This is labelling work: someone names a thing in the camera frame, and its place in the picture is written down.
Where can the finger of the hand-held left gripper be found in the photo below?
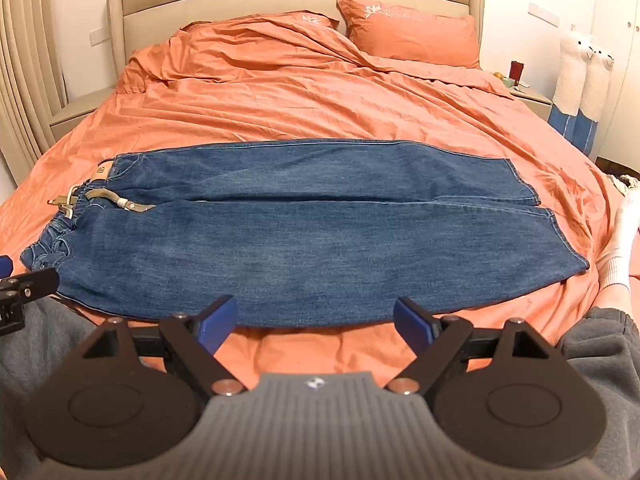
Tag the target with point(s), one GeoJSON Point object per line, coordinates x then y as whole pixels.
{"type": "Point", "coordinates": [5, 264]}
{"type": "Point", "coordinates": [31, 284]}

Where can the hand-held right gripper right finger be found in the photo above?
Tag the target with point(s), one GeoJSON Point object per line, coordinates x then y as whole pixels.
{"type": "Point", "coordinates": [411, 319]}

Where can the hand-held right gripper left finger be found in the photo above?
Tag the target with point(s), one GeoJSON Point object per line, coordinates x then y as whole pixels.
{"type": "Point", "coordinates": [220, 322]}

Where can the blue denim pants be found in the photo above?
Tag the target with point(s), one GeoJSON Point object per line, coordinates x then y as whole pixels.
{"type": "Point", "coordinates": [300, 240]}

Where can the person's grey sweatpants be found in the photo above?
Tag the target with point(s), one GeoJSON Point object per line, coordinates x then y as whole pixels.
{"type": "Point", "coordinates": [40, 360]}

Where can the beige belt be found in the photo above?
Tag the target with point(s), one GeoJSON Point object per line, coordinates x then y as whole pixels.
{"type": "Point", "coordinates": [100, 195]}

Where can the beige nightstand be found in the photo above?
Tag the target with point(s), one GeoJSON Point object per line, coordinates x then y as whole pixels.
{"type": "Point", "coordinates": [80, 110]}
{"type": "Point", "coordinates": [532, 97]}

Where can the beige pleated curtain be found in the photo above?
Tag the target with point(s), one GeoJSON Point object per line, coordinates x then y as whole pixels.
{"type": "Point", "coordinates": [30, 75]}

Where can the person's bare leg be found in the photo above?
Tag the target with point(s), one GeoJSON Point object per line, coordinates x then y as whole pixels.
{"type": "Point", "coordinates": [620, 300]}

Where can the person's white sock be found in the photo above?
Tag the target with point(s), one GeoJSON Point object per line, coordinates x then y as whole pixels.
{"type": "Point", "coordinates": [617, 240]}

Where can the orange duvet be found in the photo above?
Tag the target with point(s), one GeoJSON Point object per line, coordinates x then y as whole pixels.
{"type": "Point", "coordinates": [300, 95]}

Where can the brown box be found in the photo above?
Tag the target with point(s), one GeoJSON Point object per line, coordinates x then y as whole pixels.
{"type": "Point", "coordinates": [612, 166]}

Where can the white knotted cloth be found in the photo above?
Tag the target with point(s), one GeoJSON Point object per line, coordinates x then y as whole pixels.
{"type": "Point", "coordinates": [625, 184]}

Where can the red cup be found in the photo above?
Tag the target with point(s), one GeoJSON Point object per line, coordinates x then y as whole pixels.
{"type": "Point", "coordinates": [516, 71]}

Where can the orange embroidered pillow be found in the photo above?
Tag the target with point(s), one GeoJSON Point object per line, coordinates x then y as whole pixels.
{"type": "Point", "coordinates": [315, 20]}
{"type": "Point", "coordinates": [415, 35]}

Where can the white wardrobe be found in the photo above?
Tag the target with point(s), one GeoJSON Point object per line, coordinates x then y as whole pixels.
{"type": "Point", "coordinates": [620, 0]}

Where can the white wall socket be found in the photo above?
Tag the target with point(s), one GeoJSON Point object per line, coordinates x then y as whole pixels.
{"type": "Point", "coordinates": [98, 37]}

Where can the white wall switch plate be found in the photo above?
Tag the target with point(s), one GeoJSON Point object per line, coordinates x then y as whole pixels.
{"type": "Point", "coordinates": [543, 14]}

